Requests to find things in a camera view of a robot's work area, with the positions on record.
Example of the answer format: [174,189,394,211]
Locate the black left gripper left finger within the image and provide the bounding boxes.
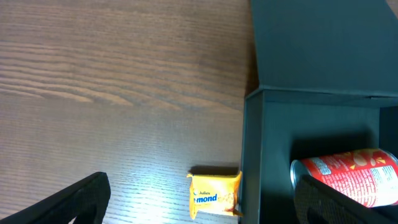
[1,172,111,224]

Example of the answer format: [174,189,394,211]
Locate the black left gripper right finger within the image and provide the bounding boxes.
[294,175,397,224]

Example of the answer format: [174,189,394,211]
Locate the red Pringles can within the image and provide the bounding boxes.
[290,149,397,208]

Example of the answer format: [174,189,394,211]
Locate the yellow almond biscuit packet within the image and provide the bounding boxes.
[187,171,243,220]

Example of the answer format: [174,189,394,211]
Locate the black open box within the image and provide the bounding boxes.
[239,0,397,223]

